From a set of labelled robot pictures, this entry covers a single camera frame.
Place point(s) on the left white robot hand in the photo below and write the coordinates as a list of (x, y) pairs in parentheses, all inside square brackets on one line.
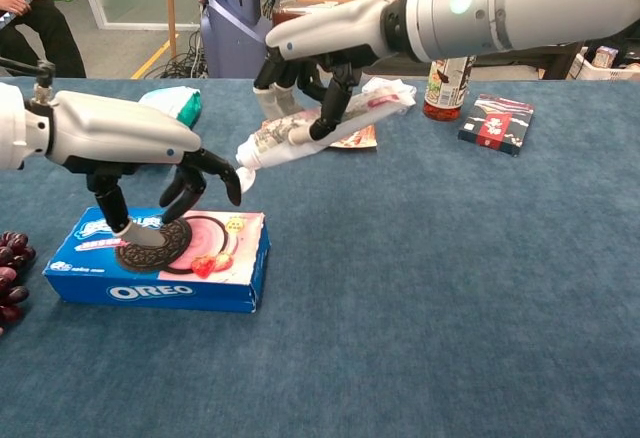
[(115, 133)]

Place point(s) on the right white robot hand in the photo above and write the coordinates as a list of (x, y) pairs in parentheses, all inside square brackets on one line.
[(330, 28)]

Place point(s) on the small white printed tube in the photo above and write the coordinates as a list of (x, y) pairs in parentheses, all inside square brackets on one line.
[(370, 108)]

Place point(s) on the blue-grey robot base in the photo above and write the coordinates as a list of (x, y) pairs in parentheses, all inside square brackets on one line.
[(232, 28)]

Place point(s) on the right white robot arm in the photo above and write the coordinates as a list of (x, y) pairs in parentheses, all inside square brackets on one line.
[(500, 8)]

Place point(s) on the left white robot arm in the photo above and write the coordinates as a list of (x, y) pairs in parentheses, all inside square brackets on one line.
[(12, 128)]

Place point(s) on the green wet wipes pack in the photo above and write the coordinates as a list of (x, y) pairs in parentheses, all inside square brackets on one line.
[(180, 103)]

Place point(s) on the orange spout pouch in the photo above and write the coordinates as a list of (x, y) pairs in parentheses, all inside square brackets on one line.
[(357, 139)]

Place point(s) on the person in black trousers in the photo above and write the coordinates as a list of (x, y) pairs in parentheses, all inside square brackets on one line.
[(35, 33)]

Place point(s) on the dark glass sauce bottle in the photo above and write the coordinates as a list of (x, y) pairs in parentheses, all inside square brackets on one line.
[(447, 93)]

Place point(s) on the wooden pole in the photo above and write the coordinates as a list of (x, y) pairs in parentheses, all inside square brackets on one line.
[(171, 8)]

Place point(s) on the blue Oreo cookie box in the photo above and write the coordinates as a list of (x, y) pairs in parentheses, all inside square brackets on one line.
[(150, 278)]

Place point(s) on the dark red grape bunch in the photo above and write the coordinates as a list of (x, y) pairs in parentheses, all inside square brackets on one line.
[(12, 268)]

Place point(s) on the dark red-white card box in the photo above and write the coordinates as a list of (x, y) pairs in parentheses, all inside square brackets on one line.
[(495, 125)]

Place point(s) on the blue felt table mat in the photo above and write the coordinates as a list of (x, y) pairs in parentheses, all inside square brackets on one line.
[(400, 283)]

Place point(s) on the white storage box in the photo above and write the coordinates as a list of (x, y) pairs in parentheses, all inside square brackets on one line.
[(605, 68)]

